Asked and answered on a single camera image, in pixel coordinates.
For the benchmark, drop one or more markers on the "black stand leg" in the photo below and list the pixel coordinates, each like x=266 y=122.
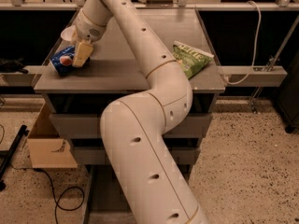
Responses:
x=7 y=155

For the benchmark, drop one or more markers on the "blue pepsi can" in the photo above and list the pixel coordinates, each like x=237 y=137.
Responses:
x=62 y=61

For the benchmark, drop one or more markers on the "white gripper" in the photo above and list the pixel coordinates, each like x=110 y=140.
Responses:
x=87 y=29

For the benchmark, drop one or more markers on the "grey top drawer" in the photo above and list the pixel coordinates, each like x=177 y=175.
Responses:
x=86 y=126

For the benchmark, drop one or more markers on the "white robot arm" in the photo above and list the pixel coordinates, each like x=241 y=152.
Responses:
x=132 y=127

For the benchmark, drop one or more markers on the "grey drawer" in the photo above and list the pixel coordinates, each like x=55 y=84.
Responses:
x=86 y=126
x=98 y=156
x=102 y=196

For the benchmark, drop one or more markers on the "grey middle drawer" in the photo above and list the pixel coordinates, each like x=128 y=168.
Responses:
x=98 y=156

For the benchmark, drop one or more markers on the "grey metal rail frame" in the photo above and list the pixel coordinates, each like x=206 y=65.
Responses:
x=270 y=75

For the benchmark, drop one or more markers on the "brown cardboard box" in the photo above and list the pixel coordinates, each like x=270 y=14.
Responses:
x=47 y=148

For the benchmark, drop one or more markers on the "grey bottom drawer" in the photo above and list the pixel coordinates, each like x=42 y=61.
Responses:
x=102 y=196

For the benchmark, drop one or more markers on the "black object on rail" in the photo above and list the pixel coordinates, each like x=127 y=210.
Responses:
x=12 y=66

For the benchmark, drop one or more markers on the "white ceramic bowl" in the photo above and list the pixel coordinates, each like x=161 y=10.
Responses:
x=68 y=33

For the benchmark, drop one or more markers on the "green chip bag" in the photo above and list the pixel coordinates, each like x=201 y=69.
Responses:
x=191 y=59

